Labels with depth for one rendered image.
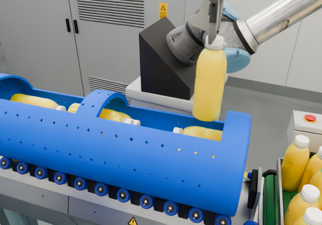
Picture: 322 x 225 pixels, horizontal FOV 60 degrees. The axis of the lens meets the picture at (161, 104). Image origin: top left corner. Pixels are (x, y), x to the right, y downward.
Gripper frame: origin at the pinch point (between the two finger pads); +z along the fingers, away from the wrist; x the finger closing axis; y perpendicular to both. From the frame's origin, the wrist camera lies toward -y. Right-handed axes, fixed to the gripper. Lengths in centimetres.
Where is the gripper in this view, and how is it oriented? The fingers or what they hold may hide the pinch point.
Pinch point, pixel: (215, 36)
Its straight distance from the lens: 65.2
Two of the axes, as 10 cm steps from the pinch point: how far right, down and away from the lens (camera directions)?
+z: 0.0, 8.6, 5.1
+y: -9.5, -1.6, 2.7
